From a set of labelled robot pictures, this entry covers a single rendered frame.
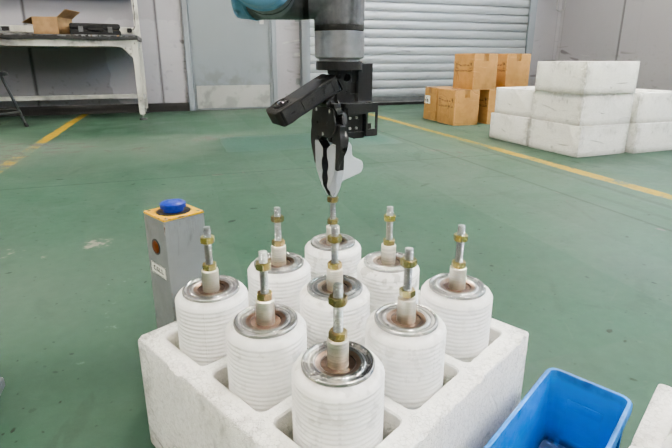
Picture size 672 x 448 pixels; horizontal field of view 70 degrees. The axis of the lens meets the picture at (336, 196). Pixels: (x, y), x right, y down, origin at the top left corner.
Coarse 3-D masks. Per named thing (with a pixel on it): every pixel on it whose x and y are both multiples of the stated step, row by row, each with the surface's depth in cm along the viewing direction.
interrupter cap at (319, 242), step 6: (324, 234) 83; (342, 234) 83; (312, 240) 81; (318, 240) 81; (324, 240) 82; (342, 240) 81; (348, 240) 81; (354, 240) 81; (318, 246) 78; (324, 246) 78; (330, 246) 78; (342, 246) 78; (348, 246) 78
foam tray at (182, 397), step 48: (144, 336) 66; (144, 384) 68; (192, 384) 56; (480, 384) 57; (192, 432) 59; (240, 432) 50; (288, 432) 53; (384, 432) 53; (432, 432) 50; (480, 432) 61
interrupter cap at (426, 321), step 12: (384, 312) 58; (396, 312) 58; (420, 312) 58; (432, 312) 58; (384, 324) 55; (396, 324) 56; (420, 324) 55; (432, 324) 55; (408, 336) 53; (420, 336) 53
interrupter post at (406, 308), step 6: (402, 300) 55; (408, 300) 55; (414, 300) 55; (402, 306) 55; (408, 306) 55; (414, 306) 55; (402, 312) 56; (408, 312) 55; (414, 312) 56; (402, 318) 56; (408, 318) 56; (414, 318) 56; (408, 324) 56
